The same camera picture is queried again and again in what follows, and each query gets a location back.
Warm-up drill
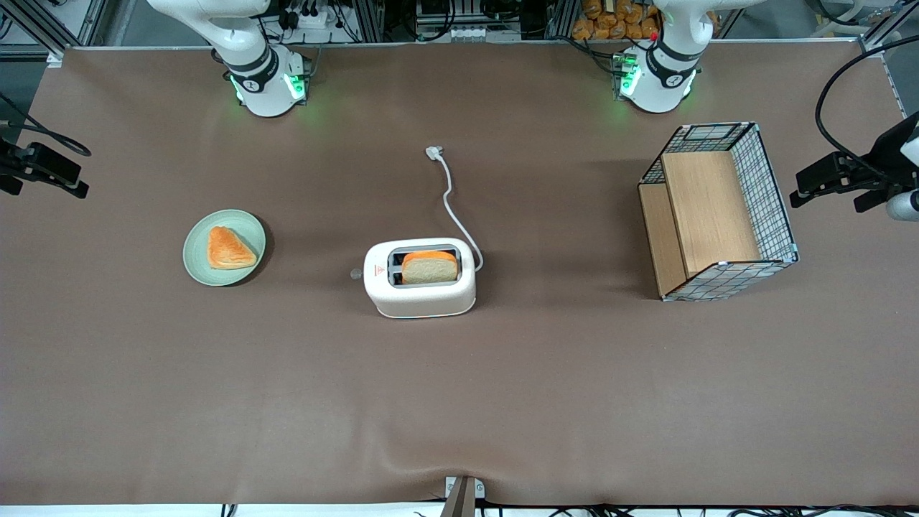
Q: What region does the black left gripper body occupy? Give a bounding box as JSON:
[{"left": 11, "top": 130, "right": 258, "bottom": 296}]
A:
[{"left": 862, "top": 111, "right": 919, "bottom": 189}]

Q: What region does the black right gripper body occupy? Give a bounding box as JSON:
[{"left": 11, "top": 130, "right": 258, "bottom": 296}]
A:
[{"left": 0, "top": 136, "right": 24, "bottom": 177}]

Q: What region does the white two-slot toaster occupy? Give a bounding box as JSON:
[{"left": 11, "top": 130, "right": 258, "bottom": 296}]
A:
[{"left": 363, "top": 237, "right": 477, "bottom": 320}]

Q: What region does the light green round plate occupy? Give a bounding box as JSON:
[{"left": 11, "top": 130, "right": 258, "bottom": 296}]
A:
[{"left": 182, "top": 209, "right": 267, "bottom": 287}]

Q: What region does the orange triangular pastry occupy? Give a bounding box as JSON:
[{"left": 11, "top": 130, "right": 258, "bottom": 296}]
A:
[{"left": 207, "top": 226, "right": 258, "bottom": 271}]

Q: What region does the pile of orange bread rolls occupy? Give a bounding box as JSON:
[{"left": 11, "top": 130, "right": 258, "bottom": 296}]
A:
[{"left": 572, "top": 0, "right": 661, "bottom": 42}]

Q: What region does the white power strip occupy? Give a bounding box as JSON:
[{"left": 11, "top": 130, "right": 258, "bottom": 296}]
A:
[{"left": 284, "top": 4, "right": 345, "bottom": 29}]

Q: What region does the white connector strip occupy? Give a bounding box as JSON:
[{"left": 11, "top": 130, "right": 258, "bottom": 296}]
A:
[{"left": 449, "top": 27, "right": 521, "bottom": 42}]

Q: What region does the brown table cover mat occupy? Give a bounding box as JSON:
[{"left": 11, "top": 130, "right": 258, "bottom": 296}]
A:
[{"left": 0, "top": 39, "right": 919, "bottom": 507}]

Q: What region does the toast bread slice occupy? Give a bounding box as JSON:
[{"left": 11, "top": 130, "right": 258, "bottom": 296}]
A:
[{"left": 401, "top": 250, "right": 459, "bottom": 284}]

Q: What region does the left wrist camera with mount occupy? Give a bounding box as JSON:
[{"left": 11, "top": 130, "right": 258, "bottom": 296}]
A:
[{"left": 854, "top": 188, "right": 919, "bottom": 222}]

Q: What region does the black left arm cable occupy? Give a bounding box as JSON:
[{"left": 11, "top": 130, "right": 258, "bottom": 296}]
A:
[{"left": 815, "top": 34, "right": 919, "bottom": 184}]

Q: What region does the wire basket with wooden boards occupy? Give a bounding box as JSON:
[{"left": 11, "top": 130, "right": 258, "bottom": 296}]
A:
[{"left": 638, "top": 121, "right": 800, "bottom": 302}]

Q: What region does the white power cable with plug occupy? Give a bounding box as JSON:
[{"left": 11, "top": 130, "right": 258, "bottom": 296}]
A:
[{"left": 426, "top": 146, "right": 485, "bottom": 274}]

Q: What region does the metal bracket at table edge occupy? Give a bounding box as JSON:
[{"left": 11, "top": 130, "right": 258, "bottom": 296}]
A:
[{"left": 444, "top": 476, "right": 485, "bottom": 517}]

